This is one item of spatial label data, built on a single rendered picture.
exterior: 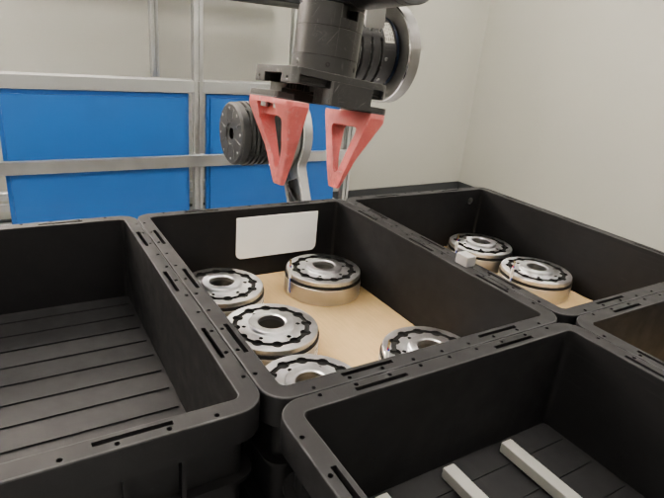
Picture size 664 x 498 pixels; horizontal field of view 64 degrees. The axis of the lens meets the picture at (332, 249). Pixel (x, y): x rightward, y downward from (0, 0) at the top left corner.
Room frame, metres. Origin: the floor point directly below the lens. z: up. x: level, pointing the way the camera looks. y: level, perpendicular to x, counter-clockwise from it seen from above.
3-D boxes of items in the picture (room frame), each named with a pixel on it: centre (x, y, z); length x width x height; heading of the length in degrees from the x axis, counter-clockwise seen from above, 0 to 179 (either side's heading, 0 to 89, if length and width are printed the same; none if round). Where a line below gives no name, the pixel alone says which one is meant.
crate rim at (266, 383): (0.53, 0.01, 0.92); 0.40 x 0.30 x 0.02; 33
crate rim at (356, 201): (0.69, -0.24, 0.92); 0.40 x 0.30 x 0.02; 33
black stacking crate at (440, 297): (0.53, 0.01, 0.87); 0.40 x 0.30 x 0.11; 33
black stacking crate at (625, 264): (0.69, -0.24, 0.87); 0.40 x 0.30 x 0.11; 33
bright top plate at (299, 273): (0.66, 0.01, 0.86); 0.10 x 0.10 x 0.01
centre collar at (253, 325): (0.50, 0.06, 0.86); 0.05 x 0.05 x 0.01
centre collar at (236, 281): (0.58, 0.13, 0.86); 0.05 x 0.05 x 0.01
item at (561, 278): (0.73, -0.30, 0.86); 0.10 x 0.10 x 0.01
